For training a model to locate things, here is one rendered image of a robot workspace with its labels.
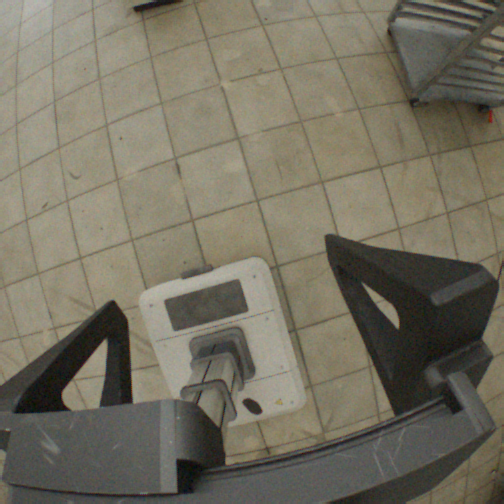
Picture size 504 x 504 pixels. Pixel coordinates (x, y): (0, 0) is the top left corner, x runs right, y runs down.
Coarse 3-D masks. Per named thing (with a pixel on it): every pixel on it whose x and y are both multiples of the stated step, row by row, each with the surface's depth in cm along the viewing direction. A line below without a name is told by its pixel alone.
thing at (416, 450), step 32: (448, 384) 4; (416, 416) 5; (448, 416) 4; (480, 416) 4; (320, 448) 5; (352, 448) 4; (384, 448) 4; (416, 448) 4; (448, 448) 3; (224, 480) 5; (256, 480) 4; (288, 480) 4; (320, 480) 4; (352, 480) 4; (384, 480) 3; (416, 480) 4
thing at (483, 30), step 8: (496, 16) 56; (488, 24) 61; (496, 24) 59; (480, 32) 67; (488, 32) 65; (464, 40) 77; (472, 40) 72; (480, 40) 71; (456, 48) 83; (464, 48) 78; (472, 48) 77; (448, 56) 89; (456, 56) 85; (440, 64) 97; (448, 64) 92; (432, 72) 104; (440, 72) 99; (424, 80) 112; (432, 80) 107; (416, 88) 121; (424, 88) 116; (416, 96) 125
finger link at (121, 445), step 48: (96, 336) 11; (48, 384) 8; (0, 432) 5; (48, 432) 5; (96, 432) 5; (144, 432) 5; (192, 432) 5; (48, 480) 4; (96, 480) 4; (144, 480) 4; (192, 480) 5
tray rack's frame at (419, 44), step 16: (400, 32) 124; (416, 32) 123; (432, 32) 123; (448, 32) 123; (464, 32) 122; (400, 48) 124; (416, 48) 124; (432, 48) 123; (448, 48) 123; (416, 64) 124; (432, 64) 124; (464, 64) 123; (480, 64) 123; (416, 80) 124; (448, 80) 124; (464, 80) 123; (496, 80) 123; (432, 96) 124; (448, 96) 124; (464, 96) 124; (480, 96) 123; (496, 96) 123
